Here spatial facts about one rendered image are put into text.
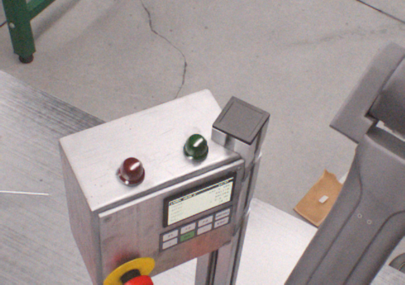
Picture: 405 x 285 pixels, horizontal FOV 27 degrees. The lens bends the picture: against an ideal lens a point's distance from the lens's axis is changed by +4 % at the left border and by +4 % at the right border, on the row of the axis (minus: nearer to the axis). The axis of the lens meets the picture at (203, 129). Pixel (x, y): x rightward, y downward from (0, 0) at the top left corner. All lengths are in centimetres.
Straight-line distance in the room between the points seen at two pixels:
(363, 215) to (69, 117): 114
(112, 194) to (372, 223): 31
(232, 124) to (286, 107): 193
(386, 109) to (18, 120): 118
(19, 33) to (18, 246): 130
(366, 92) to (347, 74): 231
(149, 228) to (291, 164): 178
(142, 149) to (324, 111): 196
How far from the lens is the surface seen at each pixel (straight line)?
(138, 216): 82
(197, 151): 80
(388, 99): 55
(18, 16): 266
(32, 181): 157
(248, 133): 81
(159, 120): 84
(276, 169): 259
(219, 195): 85
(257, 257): 149
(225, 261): 103
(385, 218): 56
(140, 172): 79
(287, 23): 298
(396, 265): 222
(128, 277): 91
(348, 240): 57
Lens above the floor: 216
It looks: 54 degrees down
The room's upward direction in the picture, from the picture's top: 6 degrees clockwise
